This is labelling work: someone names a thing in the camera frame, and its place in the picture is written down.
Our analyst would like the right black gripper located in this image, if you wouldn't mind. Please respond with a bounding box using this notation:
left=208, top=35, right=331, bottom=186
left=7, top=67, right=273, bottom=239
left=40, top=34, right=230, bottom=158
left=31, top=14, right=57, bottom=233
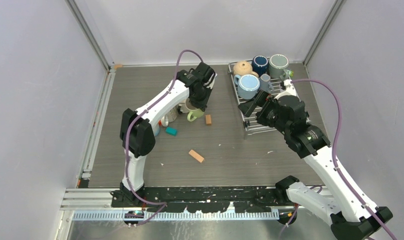
left=238, top=89, right=290, bottom=136

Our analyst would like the light green mug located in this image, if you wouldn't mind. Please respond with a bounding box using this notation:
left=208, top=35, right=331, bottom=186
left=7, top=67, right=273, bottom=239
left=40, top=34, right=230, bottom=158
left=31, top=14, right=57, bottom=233
left=187, top=108, right=204, bottom=122

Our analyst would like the white fluted bowl cup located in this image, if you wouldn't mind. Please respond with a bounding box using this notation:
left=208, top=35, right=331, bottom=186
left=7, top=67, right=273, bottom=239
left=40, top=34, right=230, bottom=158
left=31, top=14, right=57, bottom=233
left=179, top=98, right=198, bottom=114

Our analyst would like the small grey blue mug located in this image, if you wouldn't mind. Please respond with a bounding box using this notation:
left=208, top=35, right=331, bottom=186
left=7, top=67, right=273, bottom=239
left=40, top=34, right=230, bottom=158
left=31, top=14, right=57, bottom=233
left=259, top=73, right=274, bottom=94

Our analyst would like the blue white gradient mug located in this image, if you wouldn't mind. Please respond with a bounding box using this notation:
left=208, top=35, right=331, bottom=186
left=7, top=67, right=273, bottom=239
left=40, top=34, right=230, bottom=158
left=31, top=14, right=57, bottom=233
left=153, top=123, right=160, bottom=137

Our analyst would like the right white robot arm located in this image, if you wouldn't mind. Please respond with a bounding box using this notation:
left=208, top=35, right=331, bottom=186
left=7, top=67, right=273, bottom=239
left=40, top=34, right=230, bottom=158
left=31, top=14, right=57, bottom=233
left=238, top=91, right=393, bottom=240

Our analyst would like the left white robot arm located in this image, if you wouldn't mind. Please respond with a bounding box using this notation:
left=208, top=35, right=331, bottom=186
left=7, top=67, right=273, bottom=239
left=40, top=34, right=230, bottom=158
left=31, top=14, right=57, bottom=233
left=111, top=62, right=217, bottom=208

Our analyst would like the small brown wooden block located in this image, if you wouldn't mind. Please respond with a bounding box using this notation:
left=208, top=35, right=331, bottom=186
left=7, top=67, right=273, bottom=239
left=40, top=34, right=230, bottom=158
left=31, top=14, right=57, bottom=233
left=205, top=114, right=212, bottom=126

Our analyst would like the light blue mug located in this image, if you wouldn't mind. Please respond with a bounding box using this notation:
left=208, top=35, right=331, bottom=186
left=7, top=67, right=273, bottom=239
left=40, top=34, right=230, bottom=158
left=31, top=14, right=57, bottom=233
left=233, top=74, right=260, bottom=100

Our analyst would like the teal block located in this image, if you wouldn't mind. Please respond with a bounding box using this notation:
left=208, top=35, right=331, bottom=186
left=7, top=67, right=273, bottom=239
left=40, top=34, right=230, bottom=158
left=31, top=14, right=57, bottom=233
left=165, top=127, right=178, bottom=136

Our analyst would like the long light wooden block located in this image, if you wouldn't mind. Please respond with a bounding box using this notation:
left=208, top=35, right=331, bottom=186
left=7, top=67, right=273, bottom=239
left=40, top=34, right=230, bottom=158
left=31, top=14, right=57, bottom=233
left=189, top=149, right=205, bottom=163

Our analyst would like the navy blue mug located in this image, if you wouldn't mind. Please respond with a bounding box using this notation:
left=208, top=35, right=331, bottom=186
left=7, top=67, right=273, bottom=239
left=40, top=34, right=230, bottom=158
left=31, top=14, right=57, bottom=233
left=251, top=55, right=269, bottom=77

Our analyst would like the grey patterned mug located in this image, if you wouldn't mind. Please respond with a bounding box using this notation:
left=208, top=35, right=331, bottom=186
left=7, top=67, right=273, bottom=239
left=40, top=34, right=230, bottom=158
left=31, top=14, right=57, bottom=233
left=268, top=54, right=289, bottom=79

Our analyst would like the wire dish rack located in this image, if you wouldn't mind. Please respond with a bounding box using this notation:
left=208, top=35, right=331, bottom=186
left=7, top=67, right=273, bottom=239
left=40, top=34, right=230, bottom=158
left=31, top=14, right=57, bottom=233
left=228, top=60, right=311, bottom=140

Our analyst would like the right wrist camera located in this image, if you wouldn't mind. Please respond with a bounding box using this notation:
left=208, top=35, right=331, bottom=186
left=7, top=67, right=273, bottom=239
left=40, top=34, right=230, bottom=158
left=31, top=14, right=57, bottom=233
left=274, top=79, right=298, bottom=99

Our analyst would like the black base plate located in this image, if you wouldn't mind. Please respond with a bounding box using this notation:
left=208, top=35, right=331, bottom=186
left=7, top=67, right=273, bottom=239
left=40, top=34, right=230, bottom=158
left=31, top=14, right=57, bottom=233
left=110, top=186, right=295, bottom=213

